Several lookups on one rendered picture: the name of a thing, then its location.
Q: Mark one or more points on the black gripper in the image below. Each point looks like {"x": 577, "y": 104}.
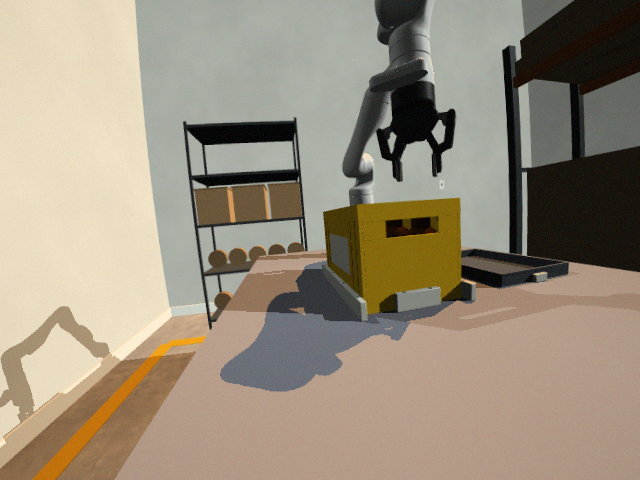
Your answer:
{"x": 414, "y": 117}

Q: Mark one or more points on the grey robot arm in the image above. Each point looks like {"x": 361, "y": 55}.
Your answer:
{"x": 407, "y": 44}

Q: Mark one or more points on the yellow crate with dividers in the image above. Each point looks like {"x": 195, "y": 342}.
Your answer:
{"x": 376, "y": 267}

